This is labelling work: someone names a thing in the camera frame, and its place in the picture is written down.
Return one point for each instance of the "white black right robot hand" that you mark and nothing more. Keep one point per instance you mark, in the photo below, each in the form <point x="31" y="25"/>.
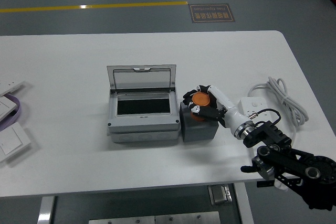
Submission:
<point x="231" y="116"/>

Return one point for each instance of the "orange cylinder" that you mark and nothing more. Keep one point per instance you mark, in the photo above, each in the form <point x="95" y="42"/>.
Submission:
<point x="200" y="99"/>

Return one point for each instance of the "grey box with clear lid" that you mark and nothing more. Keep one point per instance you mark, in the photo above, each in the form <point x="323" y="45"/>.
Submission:
<point x="141" y="124"/>

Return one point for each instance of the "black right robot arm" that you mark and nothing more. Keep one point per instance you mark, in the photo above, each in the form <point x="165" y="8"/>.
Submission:
<point x="278" y="134"/>

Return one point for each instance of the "grey cube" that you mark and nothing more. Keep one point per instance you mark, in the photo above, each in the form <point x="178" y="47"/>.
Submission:
<point x="199" y="132"/>

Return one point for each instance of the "white power strip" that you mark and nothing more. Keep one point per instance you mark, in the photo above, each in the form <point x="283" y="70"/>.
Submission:
<point x="252" y="104"/>

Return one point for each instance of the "small black clip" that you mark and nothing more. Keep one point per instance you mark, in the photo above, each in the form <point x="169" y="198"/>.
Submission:
<point x="263" y="184"/>

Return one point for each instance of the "small white plastic piece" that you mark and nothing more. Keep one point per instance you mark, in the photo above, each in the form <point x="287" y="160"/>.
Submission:
<point x="280" y="186"/>

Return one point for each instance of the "white table leg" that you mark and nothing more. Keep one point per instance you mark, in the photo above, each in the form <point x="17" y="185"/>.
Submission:
<point x="46" y="209"/>
<point x="244" y="205"/>

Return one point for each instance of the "brown floor sign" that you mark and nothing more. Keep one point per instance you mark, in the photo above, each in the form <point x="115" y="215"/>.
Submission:
<point x="212" y="12"/>

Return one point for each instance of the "grey metal plate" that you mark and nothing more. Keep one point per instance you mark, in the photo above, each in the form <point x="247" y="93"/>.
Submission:
<point x="187" y="218"/>
<point x="122" y="220"/>

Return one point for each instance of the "yellow floor tape line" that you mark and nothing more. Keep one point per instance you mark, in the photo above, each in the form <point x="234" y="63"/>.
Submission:
<point x="105" y="6"/>

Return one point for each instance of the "purple ribbon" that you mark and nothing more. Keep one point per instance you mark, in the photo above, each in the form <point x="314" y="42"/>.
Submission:
<point x="18" y="107"/>

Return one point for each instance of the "metal bracket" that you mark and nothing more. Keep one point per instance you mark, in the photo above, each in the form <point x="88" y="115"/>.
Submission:
<point x="220" y="194"/>

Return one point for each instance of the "large white switch panel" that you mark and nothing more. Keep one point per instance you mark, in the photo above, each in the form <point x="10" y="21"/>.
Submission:
<point x="13" y="140"/>

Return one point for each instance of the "narrow white switch panel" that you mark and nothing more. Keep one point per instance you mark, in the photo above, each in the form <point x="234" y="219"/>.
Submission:
<point x="10" y="87"/>

